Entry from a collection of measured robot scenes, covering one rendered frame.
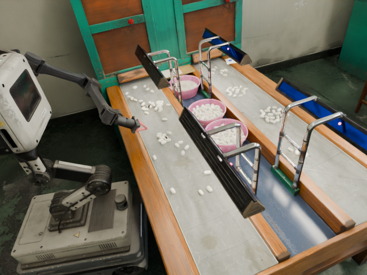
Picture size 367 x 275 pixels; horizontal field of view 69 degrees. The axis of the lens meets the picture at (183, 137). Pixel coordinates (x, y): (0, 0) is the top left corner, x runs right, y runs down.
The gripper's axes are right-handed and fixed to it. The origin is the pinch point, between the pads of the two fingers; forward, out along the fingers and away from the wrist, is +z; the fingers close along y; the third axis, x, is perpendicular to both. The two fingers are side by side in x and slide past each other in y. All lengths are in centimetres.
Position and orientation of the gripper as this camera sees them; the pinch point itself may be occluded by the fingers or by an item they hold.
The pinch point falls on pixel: (146, 128)
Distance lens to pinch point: 163.1
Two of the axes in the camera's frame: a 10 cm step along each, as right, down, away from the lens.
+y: -3.7, -5.8, 7.3
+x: -5.1, 7.8, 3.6
